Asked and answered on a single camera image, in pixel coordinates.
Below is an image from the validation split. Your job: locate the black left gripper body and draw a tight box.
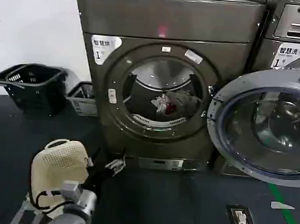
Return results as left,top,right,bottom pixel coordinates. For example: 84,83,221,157
82,162,113,197

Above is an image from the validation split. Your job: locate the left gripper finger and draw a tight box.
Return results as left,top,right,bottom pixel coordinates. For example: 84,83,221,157
83,156,95,169
104,146,129,177

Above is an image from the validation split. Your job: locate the cream perforated laundry basket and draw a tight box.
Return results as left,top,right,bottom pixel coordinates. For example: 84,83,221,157
27,136,93,215

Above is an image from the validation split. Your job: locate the grey front-load dryer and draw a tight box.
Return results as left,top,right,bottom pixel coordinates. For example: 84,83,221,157
63,0,268,178

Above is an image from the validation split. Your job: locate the grey plastic crate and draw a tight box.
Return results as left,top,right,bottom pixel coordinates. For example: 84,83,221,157
59,68,102,117

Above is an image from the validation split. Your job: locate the white garment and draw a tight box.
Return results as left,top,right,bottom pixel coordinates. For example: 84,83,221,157
149,93,173,117

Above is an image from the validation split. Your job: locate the grey black patterned platform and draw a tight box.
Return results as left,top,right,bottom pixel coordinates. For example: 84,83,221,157
10,197,54,224

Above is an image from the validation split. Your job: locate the black plastic basket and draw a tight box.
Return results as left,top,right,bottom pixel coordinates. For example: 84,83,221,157
0,61,68,118

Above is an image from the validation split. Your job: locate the grey garment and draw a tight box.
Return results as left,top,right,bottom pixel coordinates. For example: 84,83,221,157
164,88,202,107

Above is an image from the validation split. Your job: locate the white plug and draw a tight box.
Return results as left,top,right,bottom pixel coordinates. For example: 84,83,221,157
234,211,247,224

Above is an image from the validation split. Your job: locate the black floor socket box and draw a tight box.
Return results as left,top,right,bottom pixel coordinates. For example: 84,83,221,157
224,204,258,224

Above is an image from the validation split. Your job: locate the round glass dryer door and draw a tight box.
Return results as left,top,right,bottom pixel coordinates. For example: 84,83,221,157
202,64,300,187

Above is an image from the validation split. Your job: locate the white floor tape piece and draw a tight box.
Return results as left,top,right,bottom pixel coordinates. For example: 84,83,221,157
270,200,297,211

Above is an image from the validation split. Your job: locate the green floor tape strip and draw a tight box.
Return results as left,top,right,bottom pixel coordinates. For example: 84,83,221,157
264,182,300,224

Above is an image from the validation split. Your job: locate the grey dryer with sticker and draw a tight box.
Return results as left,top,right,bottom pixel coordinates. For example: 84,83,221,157
246,38,300,85

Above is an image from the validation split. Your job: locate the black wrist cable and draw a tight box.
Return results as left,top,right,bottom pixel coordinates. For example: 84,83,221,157
29,187,67,216

